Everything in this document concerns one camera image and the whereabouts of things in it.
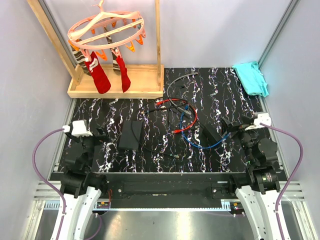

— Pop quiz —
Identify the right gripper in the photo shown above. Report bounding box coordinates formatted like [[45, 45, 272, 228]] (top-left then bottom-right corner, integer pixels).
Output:
[[219, 114, 260, 165]]

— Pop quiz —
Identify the black network switch box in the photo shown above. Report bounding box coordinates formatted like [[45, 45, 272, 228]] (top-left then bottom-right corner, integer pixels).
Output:
[[118, 120, 143, 151]]

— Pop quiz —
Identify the grey ethernet cable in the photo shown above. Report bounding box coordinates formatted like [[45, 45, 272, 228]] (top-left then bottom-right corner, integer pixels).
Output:
[[166, 72, 199, 113]]

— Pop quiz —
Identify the red ethernet cable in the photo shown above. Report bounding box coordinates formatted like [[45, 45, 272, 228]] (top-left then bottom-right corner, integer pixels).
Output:
[[154, 98, 199, 134]]

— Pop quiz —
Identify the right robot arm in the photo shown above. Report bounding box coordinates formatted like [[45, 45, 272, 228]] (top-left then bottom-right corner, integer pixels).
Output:
[[221, 117, 282, 240]]

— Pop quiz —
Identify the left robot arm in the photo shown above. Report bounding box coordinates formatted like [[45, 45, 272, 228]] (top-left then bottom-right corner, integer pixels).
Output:
[[51, 125, 110, 240]]

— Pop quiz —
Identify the black marbled mat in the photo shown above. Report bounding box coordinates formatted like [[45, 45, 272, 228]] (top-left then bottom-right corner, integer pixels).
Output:
[[47, 66, 291, 181]]

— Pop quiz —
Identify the red sock left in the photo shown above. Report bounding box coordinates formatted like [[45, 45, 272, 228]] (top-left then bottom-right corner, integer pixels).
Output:
[[85, 51, 111, 94]]

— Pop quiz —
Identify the red sock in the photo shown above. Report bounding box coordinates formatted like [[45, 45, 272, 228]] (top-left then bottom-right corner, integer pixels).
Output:
[[85, 51, 111, 94], [116, 56, 131, 93]]

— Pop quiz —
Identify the teal folded cloth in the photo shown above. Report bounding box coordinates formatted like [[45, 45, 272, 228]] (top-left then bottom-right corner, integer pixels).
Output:
[[232, 61, 269, 98]]

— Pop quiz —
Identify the red sock right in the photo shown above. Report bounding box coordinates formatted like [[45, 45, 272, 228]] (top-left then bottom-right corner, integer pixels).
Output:
[[116, 56, 131, 93]]

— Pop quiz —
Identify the striped brown sock right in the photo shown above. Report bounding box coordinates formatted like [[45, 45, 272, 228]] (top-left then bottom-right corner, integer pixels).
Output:
[[106, 35, 121, 75]]

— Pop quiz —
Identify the striped brown sock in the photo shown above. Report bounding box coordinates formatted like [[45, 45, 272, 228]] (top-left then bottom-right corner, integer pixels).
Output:
[[106, 35, 121, 75], [70, 45, 91, 76]]

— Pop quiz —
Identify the striped brown sock left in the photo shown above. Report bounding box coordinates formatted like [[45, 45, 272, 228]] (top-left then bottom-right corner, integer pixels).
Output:
[[70, 45, 91, 76]]

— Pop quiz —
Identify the pink round clip hanger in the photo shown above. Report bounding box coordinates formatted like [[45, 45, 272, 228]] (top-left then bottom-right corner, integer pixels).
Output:
[[67, 0, 146, 60]]

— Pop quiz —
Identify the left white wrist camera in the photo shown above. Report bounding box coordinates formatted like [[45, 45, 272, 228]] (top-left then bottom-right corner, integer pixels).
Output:
[[62, 119, 93, 137]]

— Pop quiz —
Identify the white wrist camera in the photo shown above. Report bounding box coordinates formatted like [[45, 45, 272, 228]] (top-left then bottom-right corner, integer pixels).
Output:
[[62, 119, 93, 137], [244, 112, 272, 131]]

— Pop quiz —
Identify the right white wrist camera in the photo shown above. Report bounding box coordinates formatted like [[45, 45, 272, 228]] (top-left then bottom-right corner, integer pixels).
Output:
[[244, 112, 272, 131]]

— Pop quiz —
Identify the blue ethernet cable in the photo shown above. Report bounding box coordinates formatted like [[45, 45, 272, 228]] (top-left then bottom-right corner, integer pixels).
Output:
[[179, 107, 231, 150]]

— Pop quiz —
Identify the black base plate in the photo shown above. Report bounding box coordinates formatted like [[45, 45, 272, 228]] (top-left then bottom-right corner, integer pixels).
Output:
[[106, 172, 236, 209]]

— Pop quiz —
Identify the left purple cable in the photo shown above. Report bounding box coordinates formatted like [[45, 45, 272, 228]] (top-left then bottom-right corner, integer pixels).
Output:
[[32, 128, 103, 240]]

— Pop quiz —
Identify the wooden rack frame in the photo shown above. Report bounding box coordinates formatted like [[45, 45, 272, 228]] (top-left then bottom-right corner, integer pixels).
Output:
[[28, 0, 164, 99]]

